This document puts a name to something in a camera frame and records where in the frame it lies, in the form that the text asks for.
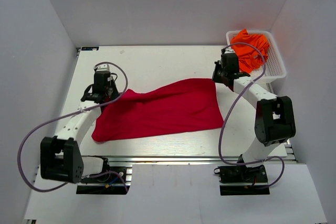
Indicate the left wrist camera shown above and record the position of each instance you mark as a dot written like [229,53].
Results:
[102,67]

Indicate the blue label sticker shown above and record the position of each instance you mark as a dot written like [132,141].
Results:
[94,48]

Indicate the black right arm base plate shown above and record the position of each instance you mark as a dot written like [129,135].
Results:
[242,181]

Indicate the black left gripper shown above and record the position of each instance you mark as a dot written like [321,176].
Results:
[116,93]

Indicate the red t-shirt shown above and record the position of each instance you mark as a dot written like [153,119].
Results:
[187,105]

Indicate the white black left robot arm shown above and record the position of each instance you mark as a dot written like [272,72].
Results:
[60,156]

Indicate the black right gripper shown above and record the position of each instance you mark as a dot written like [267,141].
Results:
[215,78]

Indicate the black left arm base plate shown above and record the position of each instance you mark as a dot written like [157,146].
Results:
[108,184]

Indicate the orange t-shirt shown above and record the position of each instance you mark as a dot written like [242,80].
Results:
[249,59]

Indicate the white plastic mesh basket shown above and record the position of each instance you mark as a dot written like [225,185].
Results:
[275,68]

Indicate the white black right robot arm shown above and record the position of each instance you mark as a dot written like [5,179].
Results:
[274,119]

